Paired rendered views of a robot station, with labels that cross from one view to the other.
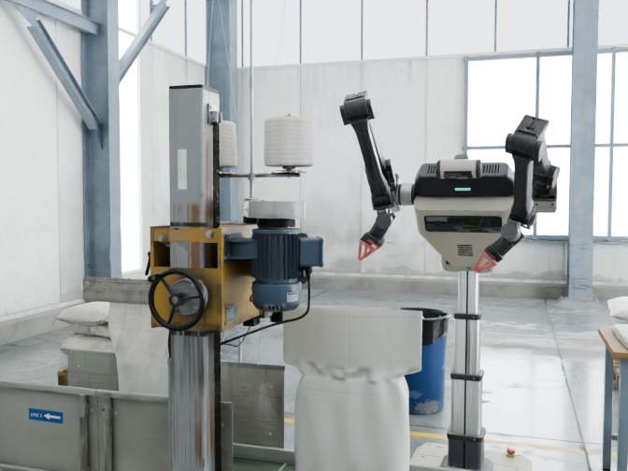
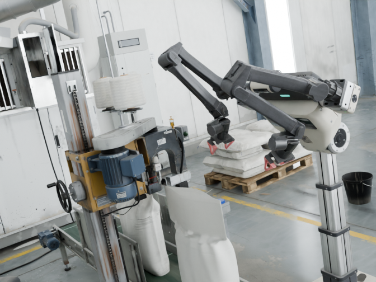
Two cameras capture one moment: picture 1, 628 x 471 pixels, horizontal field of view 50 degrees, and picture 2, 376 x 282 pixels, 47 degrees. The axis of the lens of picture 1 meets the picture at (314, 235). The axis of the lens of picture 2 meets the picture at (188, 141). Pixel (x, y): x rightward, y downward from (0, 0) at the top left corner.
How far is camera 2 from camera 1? 171 cm
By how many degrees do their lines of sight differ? 41
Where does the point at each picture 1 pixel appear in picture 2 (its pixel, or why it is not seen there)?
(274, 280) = (109, 185)
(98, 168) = (254, 36)
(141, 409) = not seen: hidden behind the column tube
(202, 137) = (64, 103)
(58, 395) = not seen: hidden behind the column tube
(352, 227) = not seen: outside the picture
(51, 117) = (219, 11)
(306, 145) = (127, 95)
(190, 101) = (56, 82)
